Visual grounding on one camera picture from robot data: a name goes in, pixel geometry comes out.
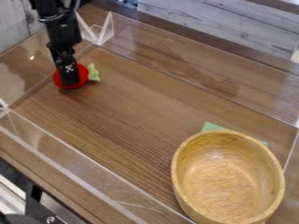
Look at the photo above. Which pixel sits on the green cloth piece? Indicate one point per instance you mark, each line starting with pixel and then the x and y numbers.
pixel 211 126

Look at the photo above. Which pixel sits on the black metal table mount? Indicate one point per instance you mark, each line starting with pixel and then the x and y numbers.
pixel 36 210

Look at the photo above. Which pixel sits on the wooden oval bowl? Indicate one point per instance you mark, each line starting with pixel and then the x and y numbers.
pixel 227 178

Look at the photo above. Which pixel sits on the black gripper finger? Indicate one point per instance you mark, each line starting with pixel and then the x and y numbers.
pixel 65 75

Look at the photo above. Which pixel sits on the clear acrylic tray wall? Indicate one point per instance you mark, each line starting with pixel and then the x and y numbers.
pixel 96 145

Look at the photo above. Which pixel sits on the red plush tomato toy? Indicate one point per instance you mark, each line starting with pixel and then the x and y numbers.
pixel 88 74

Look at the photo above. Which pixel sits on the clear acrylic corner bracket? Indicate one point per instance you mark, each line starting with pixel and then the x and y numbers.
pixel 96 34

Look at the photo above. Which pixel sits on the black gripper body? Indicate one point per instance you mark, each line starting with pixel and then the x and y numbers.
pixel 60 22

